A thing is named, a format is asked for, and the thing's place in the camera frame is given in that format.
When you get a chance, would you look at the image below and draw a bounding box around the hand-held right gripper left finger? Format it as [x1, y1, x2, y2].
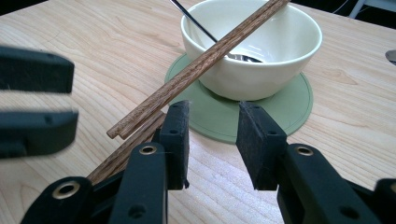
[152, 100, 191, 190]

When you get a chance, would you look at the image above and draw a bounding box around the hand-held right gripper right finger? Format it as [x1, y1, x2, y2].
[235, 101, 288, 191]

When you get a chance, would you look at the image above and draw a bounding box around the grey metal object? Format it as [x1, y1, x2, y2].
[385, 49, 396, 66]

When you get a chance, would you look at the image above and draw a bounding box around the cream ceramic bowl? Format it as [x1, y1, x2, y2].
[180, 0, 323, 102]

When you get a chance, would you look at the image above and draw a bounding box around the white metal stand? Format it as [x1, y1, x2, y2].
[348, 0, 396, 21]

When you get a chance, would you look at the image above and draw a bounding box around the metal spoon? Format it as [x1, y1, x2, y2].
[169, 0, 264, 63]

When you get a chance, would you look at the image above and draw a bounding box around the round green coaster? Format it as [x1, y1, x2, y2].
[164, 52, 314, 145]

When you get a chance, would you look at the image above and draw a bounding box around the brown wooden chopstick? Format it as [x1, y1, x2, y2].
[92, 113, 167, 185]
[87, 110, 164, 181]
[106, 0, 281, 139]
[118, 0, 292, 141]

